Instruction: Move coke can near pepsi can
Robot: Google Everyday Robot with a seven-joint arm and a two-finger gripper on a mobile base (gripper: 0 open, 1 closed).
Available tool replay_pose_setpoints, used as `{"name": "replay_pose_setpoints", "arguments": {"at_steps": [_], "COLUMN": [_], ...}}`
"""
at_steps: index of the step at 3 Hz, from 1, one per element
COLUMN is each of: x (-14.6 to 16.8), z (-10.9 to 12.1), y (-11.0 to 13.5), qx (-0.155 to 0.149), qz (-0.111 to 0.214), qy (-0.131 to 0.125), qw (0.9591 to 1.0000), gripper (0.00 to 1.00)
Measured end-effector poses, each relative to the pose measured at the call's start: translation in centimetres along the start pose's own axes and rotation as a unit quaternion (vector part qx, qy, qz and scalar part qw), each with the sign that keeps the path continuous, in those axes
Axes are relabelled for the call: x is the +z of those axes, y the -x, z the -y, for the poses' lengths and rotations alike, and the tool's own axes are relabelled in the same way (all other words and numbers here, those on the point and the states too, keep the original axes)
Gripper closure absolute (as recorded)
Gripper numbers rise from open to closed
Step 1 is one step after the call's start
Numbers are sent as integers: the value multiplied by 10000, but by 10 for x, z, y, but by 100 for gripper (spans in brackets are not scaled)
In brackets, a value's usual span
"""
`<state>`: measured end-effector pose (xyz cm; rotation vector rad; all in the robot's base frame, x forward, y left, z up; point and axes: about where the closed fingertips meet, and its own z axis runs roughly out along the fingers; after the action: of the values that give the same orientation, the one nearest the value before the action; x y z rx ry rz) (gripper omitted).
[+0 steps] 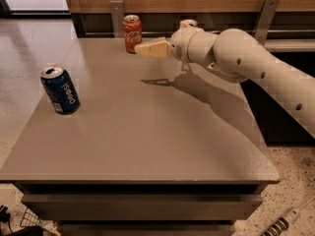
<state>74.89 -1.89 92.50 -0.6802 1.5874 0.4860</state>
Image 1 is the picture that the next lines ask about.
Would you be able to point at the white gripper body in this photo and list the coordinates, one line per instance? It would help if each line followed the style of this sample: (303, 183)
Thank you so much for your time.
(179, 44)

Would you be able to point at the red coke can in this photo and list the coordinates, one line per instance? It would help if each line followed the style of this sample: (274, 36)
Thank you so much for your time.
(132, 28)

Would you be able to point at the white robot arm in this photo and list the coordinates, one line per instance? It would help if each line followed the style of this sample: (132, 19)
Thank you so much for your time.
(236, 56)

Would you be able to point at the orange gold soda can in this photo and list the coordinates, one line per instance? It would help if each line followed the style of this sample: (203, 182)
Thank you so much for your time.
(188, 23)

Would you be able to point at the blue pepsi can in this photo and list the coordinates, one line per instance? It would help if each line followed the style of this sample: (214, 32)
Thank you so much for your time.
(60, 89)

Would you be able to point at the upper grey drawer front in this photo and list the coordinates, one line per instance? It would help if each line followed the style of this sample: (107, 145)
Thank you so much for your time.
(142, 207)

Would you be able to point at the grey drawer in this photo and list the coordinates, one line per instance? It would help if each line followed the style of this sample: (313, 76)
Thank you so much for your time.
(146, 230)
(142, 207)

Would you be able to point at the lower grey drawer front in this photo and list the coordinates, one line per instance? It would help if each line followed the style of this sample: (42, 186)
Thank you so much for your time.
(146, 230)

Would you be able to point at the white power strip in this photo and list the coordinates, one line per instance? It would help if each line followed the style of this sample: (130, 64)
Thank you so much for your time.
(286, 220)

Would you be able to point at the left metal bracket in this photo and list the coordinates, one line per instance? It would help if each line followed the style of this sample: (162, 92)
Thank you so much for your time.
(117, 16)

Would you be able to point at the metal bracket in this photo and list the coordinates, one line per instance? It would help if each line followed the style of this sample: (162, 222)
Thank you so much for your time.
(265, 19)
(117, 16)

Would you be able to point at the horizontal metal rail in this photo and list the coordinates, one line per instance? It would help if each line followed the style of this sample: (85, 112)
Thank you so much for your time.
(272, 34)

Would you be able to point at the right metal bracket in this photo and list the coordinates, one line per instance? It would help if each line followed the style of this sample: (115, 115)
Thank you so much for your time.
(265, 19)

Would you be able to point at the black wire basket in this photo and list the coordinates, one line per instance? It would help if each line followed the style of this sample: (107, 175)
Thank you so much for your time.
(30, 224)

